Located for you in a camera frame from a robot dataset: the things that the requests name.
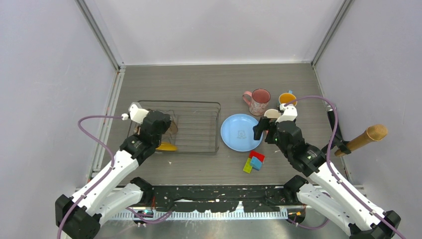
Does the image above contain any plain pink mug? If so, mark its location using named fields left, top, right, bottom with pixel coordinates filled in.
left=263, top=109, right=282, bottom=121

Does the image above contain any yellow patterned plate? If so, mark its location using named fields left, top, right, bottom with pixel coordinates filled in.
left=156, top=142, right=178, bottom=152

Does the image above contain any light blue plate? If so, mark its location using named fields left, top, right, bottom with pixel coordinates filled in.
left=220, top=114, right=263, bottom=152

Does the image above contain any patterned pink mug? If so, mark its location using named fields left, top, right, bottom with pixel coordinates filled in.
left=242, top=89, right=271, bottom=116

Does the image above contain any blue butterfly mug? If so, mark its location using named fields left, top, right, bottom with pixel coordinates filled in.
left=278, top=90, right=296, bottom=105

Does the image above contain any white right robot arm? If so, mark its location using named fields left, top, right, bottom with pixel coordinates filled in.
left=253, top=117, right=401, bottom=239

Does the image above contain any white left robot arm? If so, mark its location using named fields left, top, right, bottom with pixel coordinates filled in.
left=55, top=107, right=172, bottom=239

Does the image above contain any floral ceramic bowl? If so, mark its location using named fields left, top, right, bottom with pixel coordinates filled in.
left=133, top=126, right=140, bottom=135

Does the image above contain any red toy block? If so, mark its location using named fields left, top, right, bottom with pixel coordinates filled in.
left=249, top=150, right=265, bottom=163

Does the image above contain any blue toy block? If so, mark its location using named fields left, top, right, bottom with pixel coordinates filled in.
left=249, top=156, right=263, bottom=171

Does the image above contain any yellow-green toy block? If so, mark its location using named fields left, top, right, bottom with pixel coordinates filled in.
left=243, top=157, right=253, bottom=174

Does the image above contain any black microphone stand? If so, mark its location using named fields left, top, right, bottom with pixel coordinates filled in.
left=329, top=133, right=351, bottom=154

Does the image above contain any black silver microphone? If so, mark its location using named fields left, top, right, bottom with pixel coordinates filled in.
left=325, top=104, right=341, bottom=136

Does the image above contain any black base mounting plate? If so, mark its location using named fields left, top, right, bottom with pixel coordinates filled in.
left=134, top=185, right=305, bottom=213

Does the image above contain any gold microphone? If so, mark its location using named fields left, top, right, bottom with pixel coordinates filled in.
left=334, top=124, right=388, bottom=157

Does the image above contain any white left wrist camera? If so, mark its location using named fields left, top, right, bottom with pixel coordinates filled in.
left=121, top=102, right=149, bottom=124

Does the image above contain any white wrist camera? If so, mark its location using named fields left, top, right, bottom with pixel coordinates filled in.
left=276, top=104, right=298, bottom=123
left=121, top=102, right=149, bottom=124

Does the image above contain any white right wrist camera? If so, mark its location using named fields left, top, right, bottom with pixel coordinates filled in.
left=276, top=104, right=298, bottom=123

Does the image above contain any black wire dish rack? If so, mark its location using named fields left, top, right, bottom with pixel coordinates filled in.
left=128, top=100, right=221, bottom=153

